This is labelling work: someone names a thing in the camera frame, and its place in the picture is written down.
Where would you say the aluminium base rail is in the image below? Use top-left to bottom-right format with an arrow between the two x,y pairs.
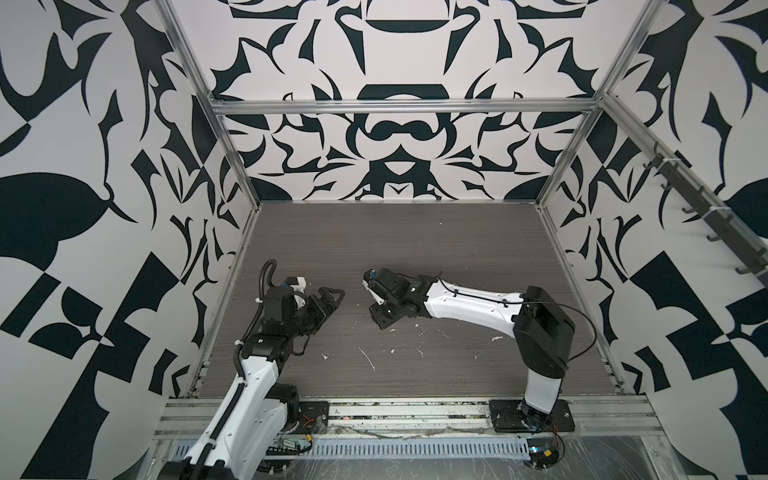
154,395 -> 664,439

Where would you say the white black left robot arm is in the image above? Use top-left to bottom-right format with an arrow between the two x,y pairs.
158,283 -> 345,479

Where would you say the grey wall hook rail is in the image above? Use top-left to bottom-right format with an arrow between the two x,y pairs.
643,142 -> 768,288

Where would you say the white slotted cable duct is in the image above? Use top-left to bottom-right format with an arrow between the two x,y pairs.
173,436 -> 532,462

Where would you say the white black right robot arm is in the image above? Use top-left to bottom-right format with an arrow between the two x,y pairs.
363,268 -> 575,433

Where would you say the green circuit board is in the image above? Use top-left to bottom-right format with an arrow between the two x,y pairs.
525,443 -> 563,470
267,436 -> 314,456

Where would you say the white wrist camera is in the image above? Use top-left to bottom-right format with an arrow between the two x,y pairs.
363,268 -> 399,305
284,276 -> 307,293

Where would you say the left green circuit board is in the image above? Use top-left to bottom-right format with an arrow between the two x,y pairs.
267,436 -> 314,456

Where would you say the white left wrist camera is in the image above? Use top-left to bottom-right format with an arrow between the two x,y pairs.
284,276 -> 307,293

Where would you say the right green circuit board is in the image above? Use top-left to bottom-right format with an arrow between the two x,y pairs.
525,443 -> 563,470

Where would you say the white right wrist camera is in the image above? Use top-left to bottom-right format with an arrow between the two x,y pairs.
363,268 -> 399,305

